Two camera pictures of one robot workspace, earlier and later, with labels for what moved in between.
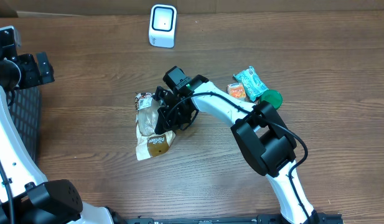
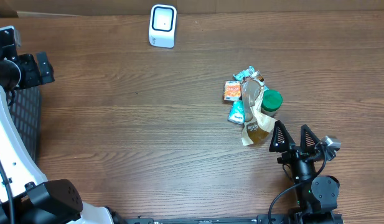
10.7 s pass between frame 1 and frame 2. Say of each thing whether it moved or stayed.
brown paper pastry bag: moved
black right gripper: moved
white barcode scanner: stayed
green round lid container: stayed
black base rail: stayed
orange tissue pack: moved
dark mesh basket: stayed
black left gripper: stayed
